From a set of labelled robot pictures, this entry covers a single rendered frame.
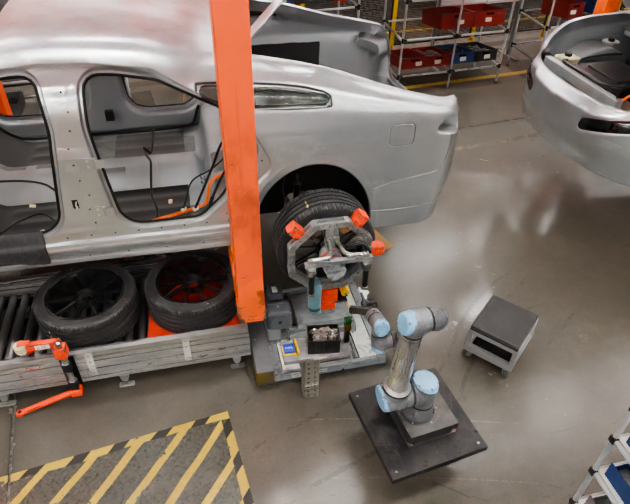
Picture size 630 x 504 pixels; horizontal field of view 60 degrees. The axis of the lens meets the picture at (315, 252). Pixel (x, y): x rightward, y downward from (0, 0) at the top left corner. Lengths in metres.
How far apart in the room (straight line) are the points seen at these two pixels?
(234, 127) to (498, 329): 2.27
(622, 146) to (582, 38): 1.66
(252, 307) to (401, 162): 1.36
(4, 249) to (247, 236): 1.56
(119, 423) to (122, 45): 2.29
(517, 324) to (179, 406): 2.35
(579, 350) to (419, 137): 2.01
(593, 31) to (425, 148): 3.00
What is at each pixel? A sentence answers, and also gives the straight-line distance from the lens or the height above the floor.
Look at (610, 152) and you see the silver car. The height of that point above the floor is 1.01.
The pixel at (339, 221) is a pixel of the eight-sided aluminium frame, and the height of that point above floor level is 1.12.
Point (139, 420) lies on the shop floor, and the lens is 3.85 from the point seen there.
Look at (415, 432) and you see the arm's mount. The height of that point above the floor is 0.40.
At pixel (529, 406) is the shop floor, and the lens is 4.07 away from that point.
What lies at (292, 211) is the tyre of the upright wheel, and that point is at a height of 1.11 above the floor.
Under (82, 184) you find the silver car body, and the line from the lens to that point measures 3.54.
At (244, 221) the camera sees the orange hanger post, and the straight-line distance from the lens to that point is 3.02.
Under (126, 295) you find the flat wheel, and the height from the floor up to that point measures 0.50.
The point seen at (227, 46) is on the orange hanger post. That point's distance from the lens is 2.59.
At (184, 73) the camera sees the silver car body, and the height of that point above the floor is 1.90.
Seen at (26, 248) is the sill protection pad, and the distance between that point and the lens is 3.84.
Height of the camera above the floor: 3.08
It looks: 39 degrees down
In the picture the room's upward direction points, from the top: 2 degrees clockwise
